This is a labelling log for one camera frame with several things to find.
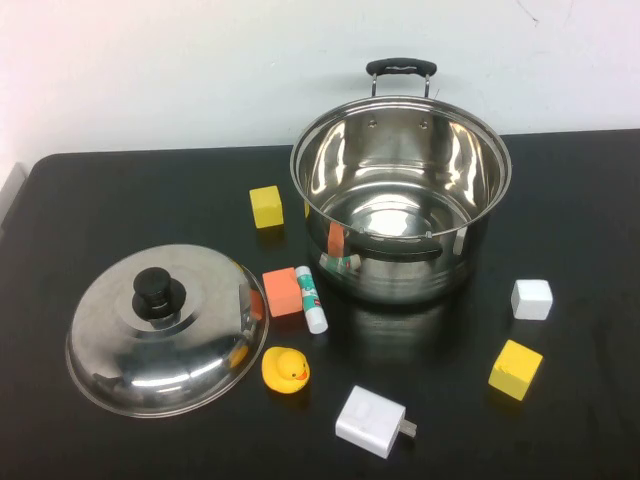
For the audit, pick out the white foam cube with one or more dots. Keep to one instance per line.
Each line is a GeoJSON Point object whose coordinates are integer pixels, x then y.
{"type": "Point", "coordinates": [531, 300]}

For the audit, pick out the white wall charger plug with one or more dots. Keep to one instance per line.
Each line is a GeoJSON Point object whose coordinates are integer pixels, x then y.
{"type": "Point", "coordinates": [367, 420]}

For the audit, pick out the orange foam cube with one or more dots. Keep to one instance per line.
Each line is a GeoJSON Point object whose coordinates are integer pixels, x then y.
{"type": "Point", "coordinates": [282, 292]}

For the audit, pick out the white glue stick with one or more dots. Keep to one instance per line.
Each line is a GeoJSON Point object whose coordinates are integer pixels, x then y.
{"type": "Point", "coordinates": [311, 300]}

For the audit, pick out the yellow rubber duck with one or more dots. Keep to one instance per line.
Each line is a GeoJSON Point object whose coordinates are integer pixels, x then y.
{"type": "Point", "coordinates": [282, 370]}

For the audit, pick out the stainless steel lid black knob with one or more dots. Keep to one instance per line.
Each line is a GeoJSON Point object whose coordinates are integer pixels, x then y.
{"type": "Point", "coordinates": [150, 360]}

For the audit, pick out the yellow foam cube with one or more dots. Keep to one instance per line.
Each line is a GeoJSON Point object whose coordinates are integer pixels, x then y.
{"type": "Point", "coordinates": [515, 370]}
{"type": "Point", "coordinates": [266, 207]}

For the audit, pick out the grey panel beside table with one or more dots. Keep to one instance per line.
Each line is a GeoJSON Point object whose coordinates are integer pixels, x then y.
{"type": "Point", "coordinates": [10, 195]}

